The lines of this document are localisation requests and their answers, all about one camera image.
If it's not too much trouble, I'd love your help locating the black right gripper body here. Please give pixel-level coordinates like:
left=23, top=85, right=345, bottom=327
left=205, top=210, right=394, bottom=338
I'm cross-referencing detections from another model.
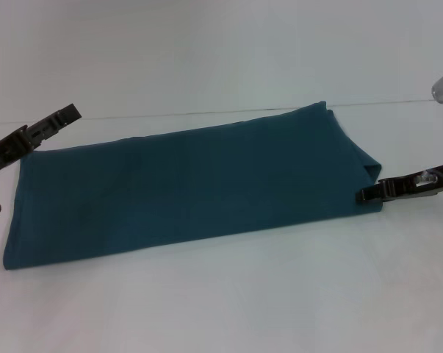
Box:
left=378, top=169, right=443, bottom=202

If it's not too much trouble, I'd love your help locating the teal t-shirt with FREE print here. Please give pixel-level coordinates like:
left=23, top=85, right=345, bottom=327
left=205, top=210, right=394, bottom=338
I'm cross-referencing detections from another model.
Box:
left=2, top=101, right=386, bottom=272

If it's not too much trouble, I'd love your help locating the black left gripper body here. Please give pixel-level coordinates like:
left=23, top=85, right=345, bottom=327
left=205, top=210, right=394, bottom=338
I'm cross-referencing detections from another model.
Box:
left=0, top=124, right=33, bottom=179

